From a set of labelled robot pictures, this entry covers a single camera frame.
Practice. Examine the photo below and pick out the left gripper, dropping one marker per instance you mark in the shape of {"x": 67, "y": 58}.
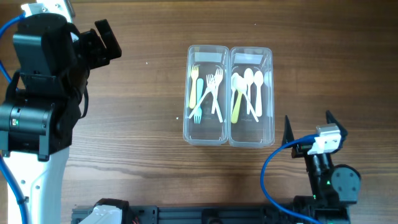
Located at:
{"x": 92, "y": 43}

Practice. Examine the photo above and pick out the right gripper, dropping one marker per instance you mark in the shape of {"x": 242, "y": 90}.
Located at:
{"x": 299, "y": 150}

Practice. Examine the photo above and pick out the clear plastic container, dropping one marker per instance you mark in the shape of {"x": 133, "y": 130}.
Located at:
{"x": 247, "y": 132}
{"x": 206, "y": 106}

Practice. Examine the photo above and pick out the white spoon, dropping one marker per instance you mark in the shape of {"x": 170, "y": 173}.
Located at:
{"x": 249, "y": 79}
{"x": 241, "y": 86}
{"x": 258, "y": 81}

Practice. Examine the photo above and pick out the yellow-green spoon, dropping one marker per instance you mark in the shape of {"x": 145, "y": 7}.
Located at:
{"x": 236, "y": 108}

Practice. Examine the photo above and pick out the white spoon top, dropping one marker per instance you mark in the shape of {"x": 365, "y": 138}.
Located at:
{"x": 249, "y": 79}

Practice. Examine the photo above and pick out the yellow fork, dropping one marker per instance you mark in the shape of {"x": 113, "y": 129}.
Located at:
{"x": 194, "y": 75}

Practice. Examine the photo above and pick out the white spoon lone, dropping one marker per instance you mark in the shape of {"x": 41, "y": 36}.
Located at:
{"x": 233, "y": 89}

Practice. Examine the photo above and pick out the white fork pile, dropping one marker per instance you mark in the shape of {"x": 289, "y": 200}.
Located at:
{"x": 218, "y": 79}

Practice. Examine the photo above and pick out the light blue fork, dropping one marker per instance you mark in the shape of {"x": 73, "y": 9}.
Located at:
{"x": 198, "y": 113}

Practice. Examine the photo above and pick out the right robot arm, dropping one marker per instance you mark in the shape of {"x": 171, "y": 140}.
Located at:
{"x": 334, "y": 187}

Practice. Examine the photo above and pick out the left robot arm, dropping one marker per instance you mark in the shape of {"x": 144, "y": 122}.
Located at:
{"x": 44, "y": 100}

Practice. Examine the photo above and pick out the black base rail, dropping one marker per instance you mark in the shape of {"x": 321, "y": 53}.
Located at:
{"x": 260, "y": 214}

